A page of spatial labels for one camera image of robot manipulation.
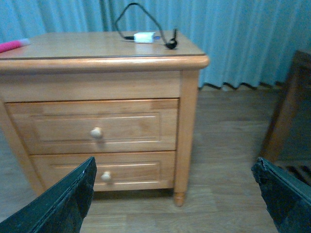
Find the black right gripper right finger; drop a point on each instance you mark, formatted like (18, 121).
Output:
(288, 199)

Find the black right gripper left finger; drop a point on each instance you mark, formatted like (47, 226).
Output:
(60, 209)

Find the wooden drawer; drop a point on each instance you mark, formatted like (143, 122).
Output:
(96, 126)
(115, 171)

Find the pink marker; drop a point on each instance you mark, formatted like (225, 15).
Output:
(11, 45)

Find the dark wooden furniture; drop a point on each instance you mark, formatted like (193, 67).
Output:
(287, 143)

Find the wooden nightstand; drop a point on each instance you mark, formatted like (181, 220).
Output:
(101, 66)

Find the light blue curtain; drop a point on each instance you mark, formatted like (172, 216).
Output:
(248, 41)

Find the white charger adapter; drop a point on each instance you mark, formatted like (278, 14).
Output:
(144, 37)

